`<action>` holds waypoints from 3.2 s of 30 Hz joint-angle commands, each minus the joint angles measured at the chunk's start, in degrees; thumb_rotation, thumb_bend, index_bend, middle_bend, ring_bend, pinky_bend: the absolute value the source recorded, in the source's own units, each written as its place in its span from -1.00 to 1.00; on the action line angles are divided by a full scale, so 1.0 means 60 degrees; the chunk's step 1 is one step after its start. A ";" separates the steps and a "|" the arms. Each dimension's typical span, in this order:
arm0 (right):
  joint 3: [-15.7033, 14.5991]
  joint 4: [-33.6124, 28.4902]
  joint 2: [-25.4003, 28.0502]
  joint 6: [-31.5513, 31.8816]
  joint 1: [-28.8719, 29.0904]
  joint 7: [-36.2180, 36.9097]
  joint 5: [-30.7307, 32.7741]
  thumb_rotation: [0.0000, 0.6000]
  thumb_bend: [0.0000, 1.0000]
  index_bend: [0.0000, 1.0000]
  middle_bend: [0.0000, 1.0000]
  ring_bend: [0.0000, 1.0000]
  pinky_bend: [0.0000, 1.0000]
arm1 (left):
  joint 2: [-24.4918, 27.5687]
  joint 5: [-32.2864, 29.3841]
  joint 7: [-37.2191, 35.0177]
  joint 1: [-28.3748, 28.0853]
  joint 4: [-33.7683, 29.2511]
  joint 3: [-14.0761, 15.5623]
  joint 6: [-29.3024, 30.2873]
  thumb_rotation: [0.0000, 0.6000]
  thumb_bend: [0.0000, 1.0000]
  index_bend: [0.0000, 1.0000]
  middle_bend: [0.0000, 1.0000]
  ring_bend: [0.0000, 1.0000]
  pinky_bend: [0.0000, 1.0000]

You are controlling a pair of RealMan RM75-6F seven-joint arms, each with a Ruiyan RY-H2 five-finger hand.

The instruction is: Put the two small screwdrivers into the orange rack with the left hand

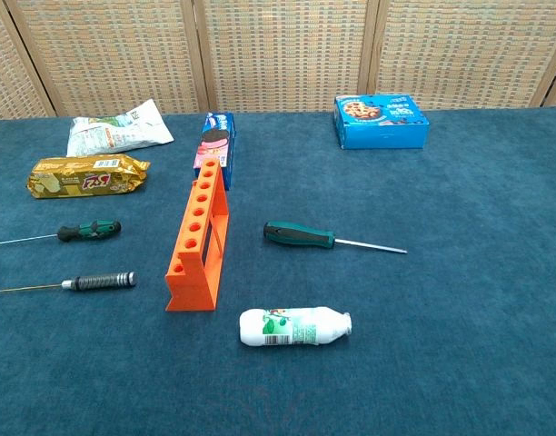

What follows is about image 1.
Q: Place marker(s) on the small green black screwdriver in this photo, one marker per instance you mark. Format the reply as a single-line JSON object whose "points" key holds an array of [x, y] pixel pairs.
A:
{"points": [[92, 230]]}

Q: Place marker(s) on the black silver knurled screwdriver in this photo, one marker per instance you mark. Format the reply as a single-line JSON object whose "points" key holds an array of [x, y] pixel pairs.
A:
{"points": [[101, 280]]}

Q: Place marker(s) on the orange drill bit holder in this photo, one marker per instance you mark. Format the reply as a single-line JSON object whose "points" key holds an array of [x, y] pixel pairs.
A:
{"points": [[191, 272]]}

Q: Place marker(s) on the large green black screwdriver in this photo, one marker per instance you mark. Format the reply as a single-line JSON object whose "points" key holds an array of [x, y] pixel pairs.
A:
{"points": [[296, 235]]}

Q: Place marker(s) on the blue pink sandwich cookie box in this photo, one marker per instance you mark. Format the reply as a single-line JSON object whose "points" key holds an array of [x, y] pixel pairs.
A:
{"points": [[219, 136]]}

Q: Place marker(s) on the white green-label plastic bottle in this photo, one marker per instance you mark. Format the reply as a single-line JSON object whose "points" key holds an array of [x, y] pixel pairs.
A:
{"points": [[269, 327]]}

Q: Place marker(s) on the blue chocolate cookie box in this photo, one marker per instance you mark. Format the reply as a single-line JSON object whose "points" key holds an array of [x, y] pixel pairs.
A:
{"points": [[382, 131]]}

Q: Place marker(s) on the woven wooden folding screen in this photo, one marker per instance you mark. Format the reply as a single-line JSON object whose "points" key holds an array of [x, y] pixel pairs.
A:
{"points": [[282, 54]]}

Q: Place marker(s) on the white crumpled snack bag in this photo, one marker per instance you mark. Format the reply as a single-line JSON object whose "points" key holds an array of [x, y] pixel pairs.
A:
{"points": [[114, 134]]}

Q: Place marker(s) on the gold foil cracker packet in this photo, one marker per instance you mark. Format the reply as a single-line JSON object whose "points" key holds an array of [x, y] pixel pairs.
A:
{"points": [[78, 177]]}

